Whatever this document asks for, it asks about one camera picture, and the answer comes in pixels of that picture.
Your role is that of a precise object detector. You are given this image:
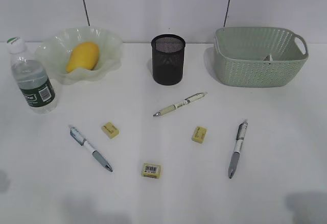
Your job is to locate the yellow eraser right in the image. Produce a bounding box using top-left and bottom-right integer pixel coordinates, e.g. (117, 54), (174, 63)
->
(192, 126), (207, 144)

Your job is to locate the yellow mango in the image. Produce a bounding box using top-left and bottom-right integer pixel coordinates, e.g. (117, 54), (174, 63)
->
(65, 42), (100, 73)

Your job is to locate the blue clip grey pen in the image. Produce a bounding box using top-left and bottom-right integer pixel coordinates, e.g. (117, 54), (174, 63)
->
(68, 125), (113, 172)

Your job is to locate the yellow eraser left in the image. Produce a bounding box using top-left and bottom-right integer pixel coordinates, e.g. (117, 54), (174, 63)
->
(101, 122), (120, 139)

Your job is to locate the clear water bottle green label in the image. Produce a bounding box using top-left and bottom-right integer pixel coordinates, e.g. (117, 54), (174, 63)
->
(6, 37), (57, 114)

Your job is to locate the grey grip clear pen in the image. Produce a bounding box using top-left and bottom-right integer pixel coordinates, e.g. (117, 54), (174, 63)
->
(228, 120), (248, 179)

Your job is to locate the yellow eraser with barcode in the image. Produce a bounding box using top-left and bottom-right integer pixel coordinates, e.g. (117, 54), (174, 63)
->
(141, 163), (161, 179)

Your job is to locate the black mesh pen holder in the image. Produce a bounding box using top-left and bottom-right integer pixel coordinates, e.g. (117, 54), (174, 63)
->
(151, 34), (185, 86)

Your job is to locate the waste paper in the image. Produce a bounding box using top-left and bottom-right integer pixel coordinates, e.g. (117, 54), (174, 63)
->
(263, 54), (273, 61)

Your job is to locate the cream barrel pen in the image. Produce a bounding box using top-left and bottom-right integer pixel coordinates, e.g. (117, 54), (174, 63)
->
(153, 92), (207, 117)

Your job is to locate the pale green wavy plate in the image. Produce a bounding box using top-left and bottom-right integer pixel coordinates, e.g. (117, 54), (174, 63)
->
(35, 26), (123, 85)

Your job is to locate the left black wall cable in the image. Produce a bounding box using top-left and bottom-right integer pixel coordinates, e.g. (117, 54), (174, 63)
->
(77, 0), (90, 27)

